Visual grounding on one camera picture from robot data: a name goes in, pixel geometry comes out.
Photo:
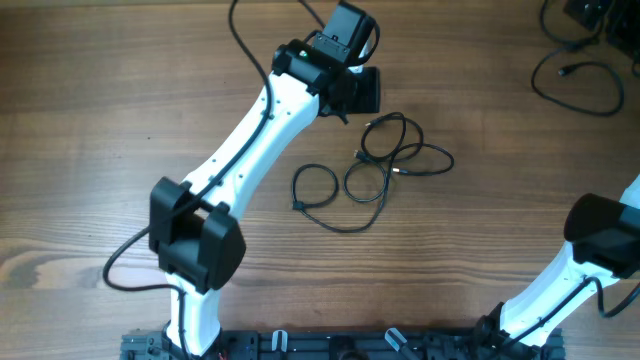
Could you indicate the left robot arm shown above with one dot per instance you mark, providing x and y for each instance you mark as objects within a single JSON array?
[{"x": 195, "y": 224}]

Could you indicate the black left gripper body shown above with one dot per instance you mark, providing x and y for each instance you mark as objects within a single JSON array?
[{"x": 362, "y": 93}]

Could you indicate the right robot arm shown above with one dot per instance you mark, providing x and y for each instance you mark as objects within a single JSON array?
[{"x": 601, "y": 235}]

